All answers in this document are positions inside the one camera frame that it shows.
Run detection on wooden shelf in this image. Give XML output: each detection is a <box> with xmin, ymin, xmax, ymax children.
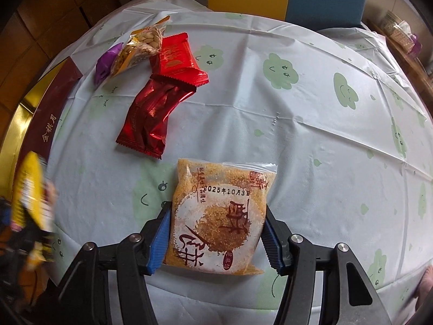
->
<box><xmin>367</xmin><ymin>17</ymin><xmax>433</xmax><ymax>92</ymax></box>

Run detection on dark red shiny snack packet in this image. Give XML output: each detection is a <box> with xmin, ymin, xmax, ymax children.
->
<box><xmin>116</xmin><ymin>74</ymin><xmax>197</xmax><ymax>160</ymax></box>

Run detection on tissue box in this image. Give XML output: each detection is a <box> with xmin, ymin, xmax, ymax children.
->
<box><xmin>380</xmin><ymin>10</ymin><xmax>416</xmax><ymax>53</ymax></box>

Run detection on sesame cake packet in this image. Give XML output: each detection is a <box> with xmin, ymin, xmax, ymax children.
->
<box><xmin>162</xmin><ymin>157</ymin><xmax>277</xmax><ymax>276</ymax></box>

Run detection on white plastic tablecloth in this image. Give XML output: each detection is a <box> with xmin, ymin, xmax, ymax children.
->
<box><xmin>44</xmin><ymin>0</ymin><xmax>433</xmax><ymax>325</ymax></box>

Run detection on person's leg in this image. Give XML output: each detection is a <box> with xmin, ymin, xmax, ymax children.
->
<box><xmin>415</xmin><ymin>265</ymin><xmax>433</xmax><ymax>312</ymax></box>

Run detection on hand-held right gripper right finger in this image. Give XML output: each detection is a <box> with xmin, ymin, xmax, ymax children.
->
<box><xmin>259</xmin><ymin>204</ymin><xmax>393</xmax><ymax>325</ymax></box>

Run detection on clear peanut packet orange strip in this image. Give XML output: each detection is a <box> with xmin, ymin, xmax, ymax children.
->
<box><xmin>110</xmin><ymin>15</ymin><xmax>170</xmax><ymax>77</ymax></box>

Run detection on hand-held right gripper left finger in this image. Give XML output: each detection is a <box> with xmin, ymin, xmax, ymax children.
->
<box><xmin>56</xmin><ymin>205</ymin><xmax>173</xmax><ymax>325</ymax></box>

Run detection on purple snack packet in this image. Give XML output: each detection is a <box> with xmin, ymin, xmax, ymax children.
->
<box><xmin>94</xmin><ymin>41</ymin><xmax>125</xmax><ymax>86</ymax></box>

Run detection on bright red snack packet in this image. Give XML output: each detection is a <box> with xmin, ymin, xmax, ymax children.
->
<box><xmin>149</xmin><ymin>32</ymin><xmax>209</xmax><ymax>87</ymax></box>

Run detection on small purple pack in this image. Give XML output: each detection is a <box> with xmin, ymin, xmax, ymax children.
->
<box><xmin>408</xmin><ymin>34</ymin><xmax>423</xmax><ymax>55</ymax></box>

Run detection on gold tin box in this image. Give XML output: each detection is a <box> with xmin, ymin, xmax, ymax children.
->
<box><xmin>0</xmin><ymin>56</ymin><xmax>83</xmax><ymax>204</ymax></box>

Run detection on yellow green snack packet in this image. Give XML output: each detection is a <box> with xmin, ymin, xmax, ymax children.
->
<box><xmin>10</xmin><ymin>151</ymin><xmax>56</xmax><ymax>268</ymax></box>

